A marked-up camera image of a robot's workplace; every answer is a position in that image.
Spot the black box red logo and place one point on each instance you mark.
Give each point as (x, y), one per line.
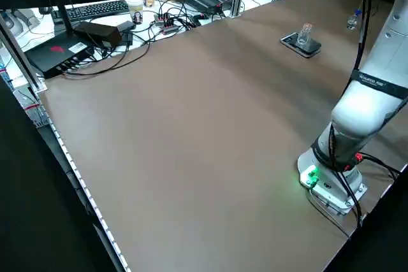
(54, 55)

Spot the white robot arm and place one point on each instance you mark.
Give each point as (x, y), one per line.
(363, 109)

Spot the grey USB hub red plugs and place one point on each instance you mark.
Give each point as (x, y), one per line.
(167, 26)

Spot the black power adapter brick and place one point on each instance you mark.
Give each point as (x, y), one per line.
(99, 33)

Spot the small black adapter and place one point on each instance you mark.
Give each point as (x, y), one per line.
(127, 39)

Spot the black monitor stand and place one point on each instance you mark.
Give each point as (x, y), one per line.
(63, 17)

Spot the silver electronic balance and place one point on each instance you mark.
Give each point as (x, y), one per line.
(303, 50)

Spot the clear dropper bottle blue cap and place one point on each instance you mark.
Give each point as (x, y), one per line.
(352, 23)

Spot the white printed bottle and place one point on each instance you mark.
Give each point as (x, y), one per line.
(136, 11)

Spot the black keyboard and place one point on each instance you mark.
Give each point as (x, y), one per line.
(95, 9)

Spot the aluminium corner frame post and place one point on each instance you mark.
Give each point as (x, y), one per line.
(22, 55)

